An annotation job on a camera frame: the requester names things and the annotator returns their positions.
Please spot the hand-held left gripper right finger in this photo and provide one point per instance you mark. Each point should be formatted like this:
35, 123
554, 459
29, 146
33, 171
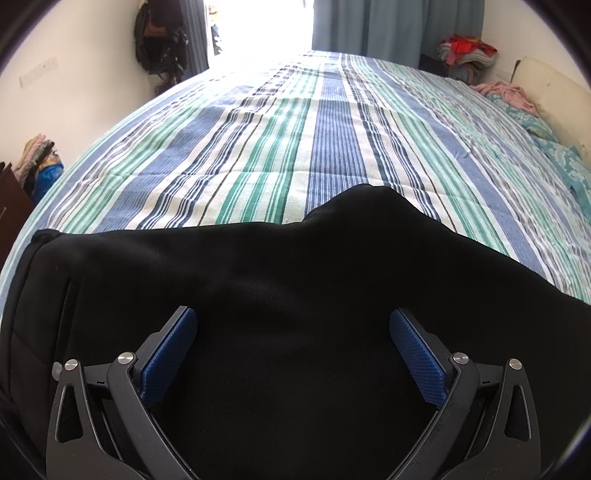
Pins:
420, 357

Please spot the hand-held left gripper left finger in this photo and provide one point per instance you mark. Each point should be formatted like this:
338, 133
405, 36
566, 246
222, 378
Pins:
164, 360

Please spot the black pants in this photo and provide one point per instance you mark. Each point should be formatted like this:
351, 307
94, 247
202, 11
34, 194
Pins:
295, 286

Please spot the brown wooden cabinet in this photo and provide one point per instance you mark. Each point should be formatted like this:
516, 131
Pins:
11, 203

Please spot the stack of folded clothes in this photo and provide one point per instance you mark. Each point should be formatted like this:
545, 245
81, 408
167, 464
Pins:
41, 164

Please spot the large teal patterned pillow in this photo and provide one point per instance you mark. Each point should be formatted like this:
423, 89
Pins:
568, 166

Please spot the bed with striped sheet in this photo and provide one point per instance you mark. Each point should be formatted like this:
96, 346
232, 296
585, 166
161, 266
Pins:
295, 129

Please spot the small teal patterned pillow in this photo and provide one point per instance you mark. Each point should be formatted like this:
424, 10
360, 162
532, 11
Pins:
526, 120

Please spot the pink garment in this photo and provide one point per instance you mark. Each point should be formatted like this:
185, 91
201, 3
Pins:
505, 94

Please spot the cream padded headboard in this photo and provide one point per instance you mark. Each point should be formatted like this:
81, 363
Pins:
554, 97

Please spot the dark box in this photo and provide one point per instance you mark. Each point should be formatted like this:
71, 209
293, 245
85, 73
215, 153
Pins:
431, 64

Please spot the pile of colourful clothes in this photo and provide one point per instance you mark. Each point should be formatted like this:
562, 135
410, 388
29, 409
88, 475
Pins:
466, 50

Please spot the hanging dark clothes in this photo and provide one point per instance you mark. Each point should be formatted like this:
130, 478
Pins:
159, 41

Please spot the grey curtain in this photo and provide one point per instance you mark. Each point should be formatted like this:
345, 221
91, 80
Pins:
196, 37

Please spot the blue curtain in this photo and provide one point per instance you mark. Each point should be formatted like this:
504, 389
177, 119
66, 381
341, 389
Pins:
397, 27

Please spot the white wall switch plate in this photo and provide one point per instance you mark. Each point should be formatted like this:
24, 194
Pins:
38, 71

